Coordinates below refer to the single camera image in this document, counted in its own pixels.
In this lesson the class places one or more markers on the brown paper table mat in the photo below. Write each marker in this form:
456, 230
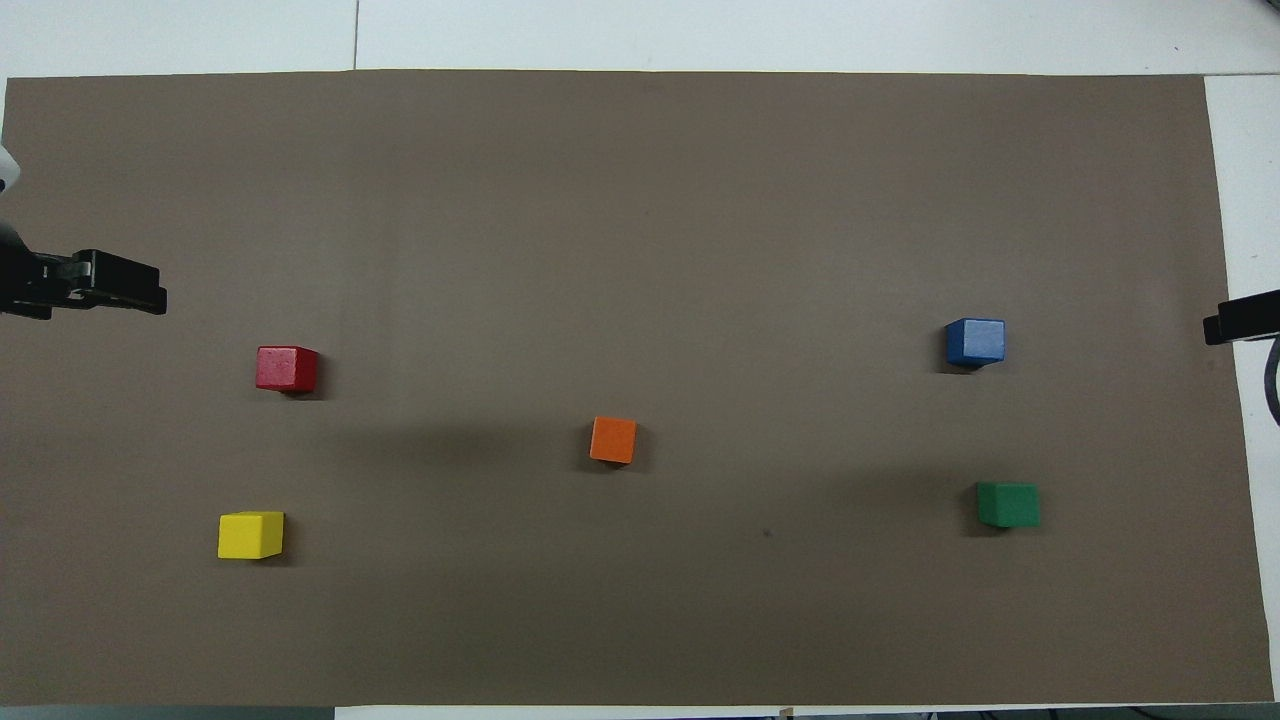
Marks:
640, 250

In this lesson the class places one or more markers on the green wooden block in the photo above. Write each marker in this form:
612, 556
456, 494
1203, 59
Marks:
1008, 504

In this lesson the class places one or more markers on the yellow wooden block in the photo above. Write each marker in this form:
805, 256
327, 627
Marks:
250, 535

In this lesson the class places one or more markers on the red wooden block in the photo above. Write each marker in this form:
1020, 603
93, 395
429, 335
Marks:
286, 368

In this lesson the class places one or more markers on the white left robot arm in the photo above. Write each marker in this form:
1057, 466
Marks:
6, 170

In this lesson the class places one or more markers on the orange wooden block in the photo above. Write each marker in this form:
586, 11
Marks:
613, 440

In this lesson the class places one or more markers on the blue wooden block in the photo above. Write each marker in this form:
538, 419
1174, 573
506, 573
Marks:
975, 341

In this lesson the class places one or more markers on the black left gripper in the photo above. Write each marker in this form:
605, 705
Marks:
25, 285

